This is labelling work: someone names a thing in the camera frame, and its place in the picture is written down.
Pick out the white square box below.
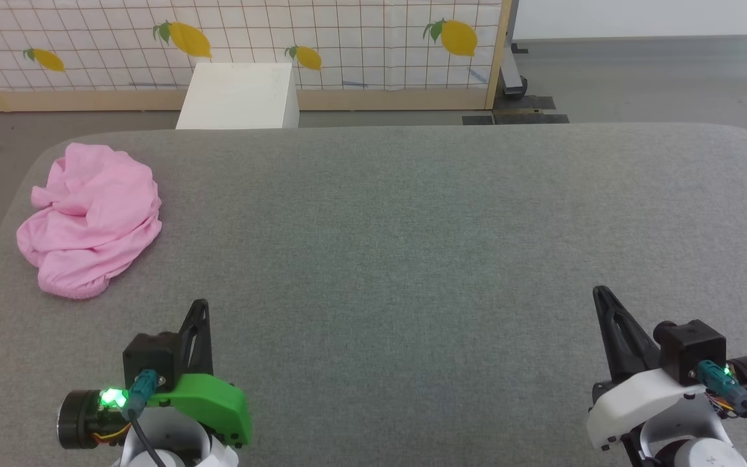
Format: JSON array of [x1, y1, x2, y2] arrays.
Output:
[[175, 62, 301, 130]]

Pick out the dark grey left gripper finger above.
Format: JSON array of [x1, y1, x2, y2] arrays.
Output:
[[178, 299, 213, 379]]

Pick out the pink garment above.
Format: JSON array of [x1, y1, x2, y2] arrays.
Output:
[[16, 143, 163, 300]]

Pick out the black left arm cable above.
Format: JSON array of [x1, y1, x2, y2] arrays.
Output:
[[119, 370, 168, 467]]

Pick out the grey metal wheeled stand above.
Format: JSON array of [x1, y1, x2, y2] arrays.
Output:
[[502, 0, 530, 99]]

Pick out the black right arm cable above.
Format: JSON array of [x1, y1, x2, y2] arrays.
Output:
[[697, 361, 747, 452]]

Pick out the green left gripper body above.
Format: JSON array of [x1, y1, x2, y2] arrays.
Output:
[[128, 373, 253, 449]]

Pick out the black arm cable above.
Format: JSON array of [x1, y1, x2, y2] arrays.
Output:
[[697, 361, 747, 452], [119, 370, 168, 467]]

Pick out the grey fabric sofa surface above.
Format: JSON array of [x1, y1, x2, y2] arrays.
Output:
[[0, 123, 747, 467]]

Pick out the lemon print partition screen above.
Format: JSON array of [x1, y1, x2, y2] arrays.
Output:
[[0, 0, 515, 112]]

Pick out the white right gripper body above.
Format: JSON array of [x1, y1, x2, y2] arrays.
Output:
[[586, 368, 713, 451]]

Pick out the black floor plate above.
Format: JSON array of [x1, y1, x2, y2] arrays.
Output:
[[462, 114, 571, 126]]

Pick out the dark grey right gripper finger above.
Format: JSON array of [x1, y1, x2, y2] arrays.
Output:
[[592, 285, 661, 384]]

